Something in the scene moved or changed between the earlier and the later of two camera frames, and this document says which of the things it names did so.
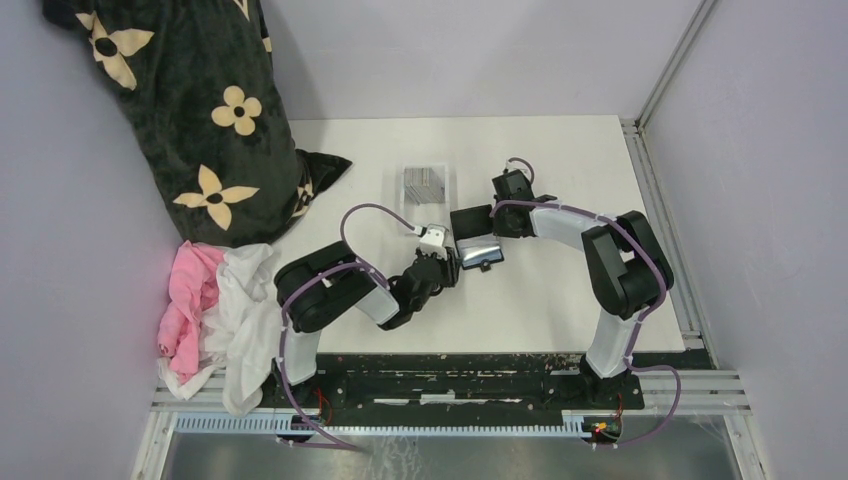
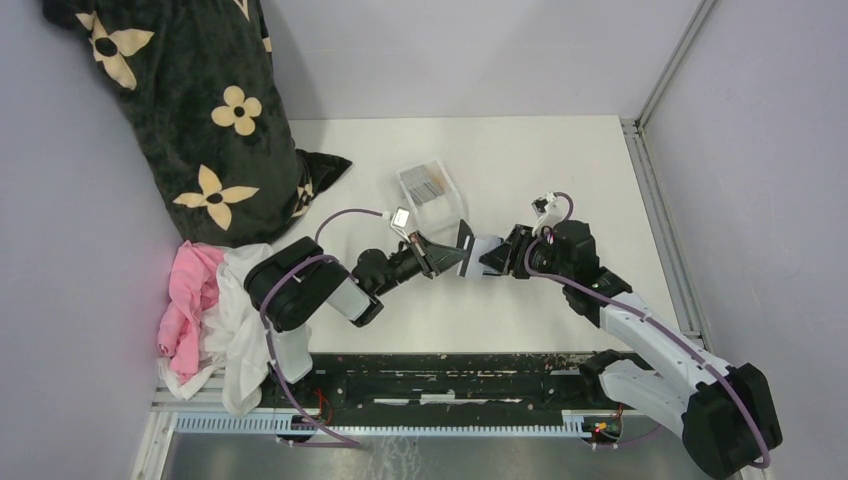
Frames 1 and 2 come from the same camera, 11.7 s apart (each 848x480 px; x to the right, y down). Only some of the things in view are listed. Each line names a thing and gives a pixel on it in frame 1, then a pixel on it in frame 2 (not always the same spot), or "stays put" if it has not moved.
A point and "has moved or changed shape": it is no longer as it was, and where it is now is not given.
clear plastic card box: (424, 195) has moved or changed shape
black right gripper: (500, 229) → (509, 253)
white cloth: (240, 334) stays put
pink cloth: (193, 287) stays put
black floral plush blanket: (194, 90) stays put
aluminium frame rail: (705, 393) stays put
